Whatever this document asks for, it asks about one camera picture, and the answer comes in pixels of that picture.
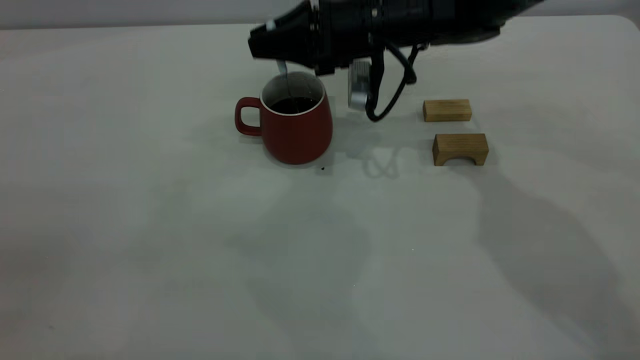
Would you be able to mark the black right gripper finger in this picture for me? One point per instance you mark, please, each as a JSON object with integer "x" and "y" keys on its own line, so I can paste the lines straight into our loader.
{"x": 290, "y": 47}
{"x": 295, "y": 22}

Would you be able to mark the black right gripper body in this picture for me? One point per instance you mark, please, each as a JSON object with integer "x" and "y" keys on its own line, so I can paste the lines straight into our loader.
{"x": 347, "y": 35}

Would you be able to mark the red ceramic mug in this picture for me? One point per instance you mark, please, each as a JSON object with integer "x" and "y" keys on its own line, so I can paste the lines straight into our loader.
{"x": 297, "y": 137}

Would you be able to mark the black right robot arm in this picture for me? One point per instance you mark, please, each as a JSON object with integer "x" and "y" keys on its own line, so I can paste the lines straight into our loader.
{"x": 450, "y": 20}

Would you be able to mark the flat rectangular wooden block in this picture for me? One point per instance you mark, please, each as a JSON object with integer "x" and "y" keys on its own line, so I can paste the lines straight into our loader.
{"x": 447, "y": 110}

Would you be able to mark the arched wooden block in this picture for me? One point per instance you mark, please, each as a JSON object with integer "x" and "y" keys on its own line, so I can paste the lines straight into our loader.
{"x": 460, "y": 145}

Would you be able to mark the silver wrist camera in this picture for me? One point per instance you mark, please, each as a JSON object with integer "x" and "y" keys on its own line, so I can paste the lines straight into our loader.
{"x": 359, "y": 85}

